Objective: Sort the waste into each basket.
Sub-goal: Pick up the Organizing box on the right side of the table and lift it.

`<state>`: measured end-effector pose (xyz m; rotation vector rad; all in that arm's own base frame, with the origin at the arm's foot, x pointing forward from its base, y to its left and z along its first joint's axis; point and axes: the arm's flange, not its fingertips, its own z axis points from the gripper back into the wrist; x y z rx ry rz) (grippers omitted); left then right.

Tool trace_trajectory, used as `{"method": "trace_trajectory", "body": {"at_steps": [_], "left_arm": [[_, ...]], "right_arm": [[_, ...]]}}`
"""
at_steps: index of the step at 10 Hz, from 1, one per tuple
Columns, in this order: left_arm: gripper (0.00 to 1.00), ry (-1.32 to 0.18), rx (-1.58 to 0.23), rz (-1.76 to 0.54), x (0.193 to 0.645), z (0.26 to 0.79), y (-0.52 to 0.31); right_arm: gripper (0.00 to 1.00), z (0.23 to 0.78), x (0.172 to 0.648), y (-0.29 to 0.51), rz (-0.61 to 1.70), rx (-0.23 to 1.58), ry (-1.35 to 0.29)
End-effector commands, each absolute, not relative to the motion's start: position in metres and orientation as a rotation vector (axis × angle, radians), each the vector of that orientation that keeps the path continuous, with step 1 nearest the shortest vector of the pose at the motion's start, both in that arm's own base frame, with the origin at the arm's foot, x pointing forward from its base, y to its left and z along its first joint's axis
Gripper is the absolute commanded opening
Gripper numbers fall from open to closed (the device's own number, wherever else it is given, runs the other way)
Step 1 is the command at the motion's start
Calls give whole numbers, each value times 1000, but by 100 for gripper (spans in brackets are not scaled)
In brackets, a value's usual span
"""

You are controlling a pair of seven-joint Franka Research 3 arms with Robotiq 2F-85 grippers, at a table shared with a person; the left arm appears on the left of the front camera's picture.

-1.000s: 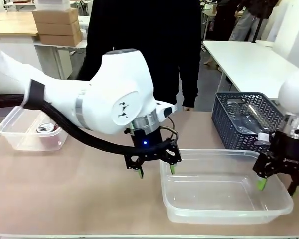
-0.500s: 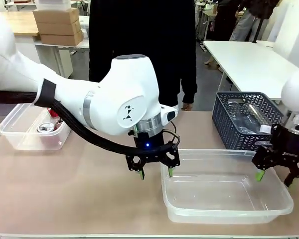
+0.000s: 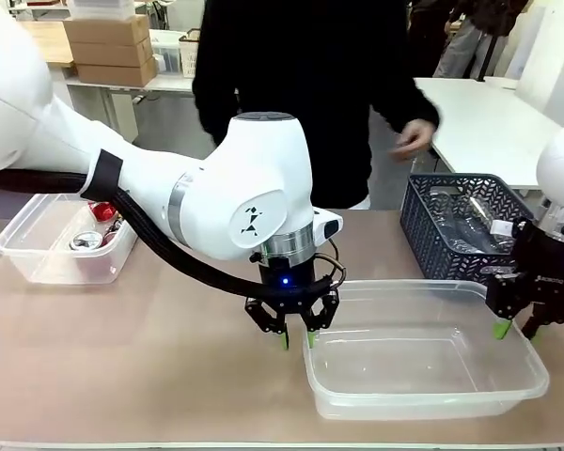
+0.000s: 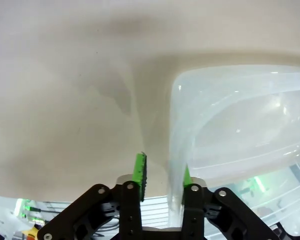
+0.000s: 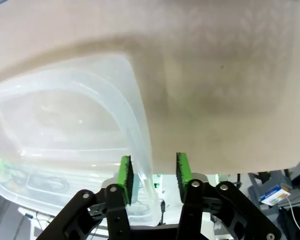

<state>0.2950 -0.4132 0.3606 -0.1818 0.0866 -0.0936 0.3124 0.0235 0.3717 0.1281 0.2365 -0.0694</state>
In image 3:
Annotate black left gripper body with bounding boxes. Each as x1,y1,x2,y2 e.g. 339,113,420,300
255,254,334,315

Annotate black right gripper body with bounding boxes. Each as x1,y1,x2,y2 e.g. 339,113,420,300
510,217,564,307

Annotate dark perforated plastic basket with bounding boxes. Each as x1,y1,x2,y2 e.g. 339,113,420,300
399,173,536,284

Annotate crushed clear plastic bottle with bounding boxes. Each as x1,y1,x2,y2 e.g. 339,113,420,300
426,184,516,257

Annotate crushed red can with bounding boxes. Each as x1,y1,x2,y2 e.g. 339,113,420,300
88,201,118,223

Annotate silver can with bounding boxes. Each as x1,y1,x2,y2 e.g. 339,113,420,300
69,231,106,254

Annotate clear plastic bin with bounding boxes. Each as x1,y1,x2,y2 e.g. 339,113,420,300
0,192,140,286
302,279,551,420

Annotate person's left forearm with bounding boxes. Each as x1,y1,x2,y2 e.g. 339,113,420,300
368,74,442,138

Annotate person's right forearm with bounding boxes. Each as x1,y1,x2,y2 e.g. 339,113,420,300
191,60,231,148

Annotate person's left hand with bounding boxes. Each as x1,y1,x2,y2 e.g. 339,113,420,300
388,118,436,164

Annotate large white table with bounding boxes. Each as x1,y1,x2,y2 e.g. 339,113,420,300
412,76,564,190

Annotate person in black sweater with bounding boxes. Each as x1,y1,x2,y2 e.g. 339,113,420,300
191,0,442,210

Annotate white board panel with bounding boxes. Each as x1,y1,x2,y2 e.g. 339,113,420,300
503,0,564,127

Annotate white table with grey legs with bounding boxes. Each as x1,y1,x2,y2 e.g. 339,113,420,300
65,64,199,145

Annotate bystander in grey trousers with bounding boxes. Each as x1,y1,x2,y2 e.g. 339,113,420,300
431,0,533,81

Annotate printed white wooden crate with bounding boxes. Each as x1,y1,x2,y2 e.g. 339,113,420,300
178,28,203,79

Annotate clear storage box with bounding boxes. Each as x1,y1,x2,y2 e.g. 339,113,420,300
148,29,190,76

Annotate brown cardboard box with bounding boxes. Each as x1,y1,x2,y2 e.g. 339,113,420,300
68,37,154,68
62,13,150,46
74,58,159,88

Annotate white plastic container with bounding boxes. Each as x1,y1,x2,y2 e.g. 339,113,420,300
69,0,138,23

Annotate wooden table top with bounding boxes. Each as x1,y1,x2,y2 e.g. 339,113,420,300
21,21,75,66

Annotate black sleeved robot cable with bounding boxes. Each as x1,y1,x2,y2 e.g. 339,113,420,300
0,172,347,304

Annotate black velcro strap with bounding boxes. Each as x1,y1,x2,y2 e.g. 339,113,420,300
78,148,124,201

